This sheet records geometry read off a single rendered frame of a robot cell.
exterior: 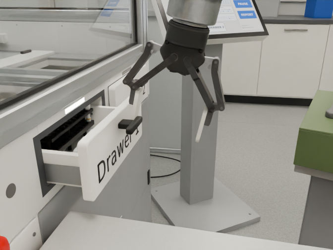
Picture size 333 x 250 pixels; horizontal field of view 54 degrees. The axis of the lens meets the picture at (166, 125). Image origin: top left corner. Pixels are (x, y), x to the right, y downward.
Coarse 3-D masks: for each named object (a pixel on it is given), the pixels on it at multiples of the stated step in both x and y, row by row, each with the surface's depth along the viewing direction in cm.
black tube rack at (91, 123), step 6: (84, 120) 74; (78, 126) 72; (84, 126) 72; (90, 126) 74; (66, 132) 67; (72, 132) 69; (78, 132) 69; (84, 132) 71; (42, 138) 59; (60, 138) 67; (66, 138) 66; (72, 138) 66; (42, 144) 64; (48, 144) 61; (54, 144) 63; (60, 144) 64; (66, 144) 64; (60, 150) 62
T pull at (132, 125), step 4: (140, 116) 66; (124, 120) 64; (128, 120) 64; (132, 120) 65; (136, 120) 64; (140, 120) 65; (120, 124) 63; (124, 124) 63; (128, 124) 63; (132, 124) 62; (136, 124) 63; (120, 128) 63; (124, 128) 63; (128, 128) 60; (132, 128) 61; (136, 128) 63; (128, 132) 60; (132, 132) 61
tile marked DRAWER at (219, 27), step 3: (216, 24) 143; (219, 24) 144; (222, 24) 145; (210, 27) 142; (213, 27) 142; (216, 27) 143; (219, 27) 143; (222, 27) 144; (210, 30) 141; (213, 30) 142; (216, 30) 142; (219, 30) 143; (222, 30) 144; (225, 30) 144
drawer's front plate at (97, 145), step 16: (112, 112) 64; (128, 112) 69; (96, 128) 56; (112, 128) 61; (80, 144) 51; (96, 144) 54; (112, 144) 61; (80, 160) 52; (96, 160) 55; (96, 176) 55; (96, 192) 56
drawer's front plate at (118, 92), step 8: (144, 64) 106; (144, 72) 105; (120, 80) 87; (112, 88) 81; (120, 88) 85; (128, 88) 91; (112, 96) 81; (120, 96) 85; (128, 96) 91; (144, 96) 107; (112, 104) 82
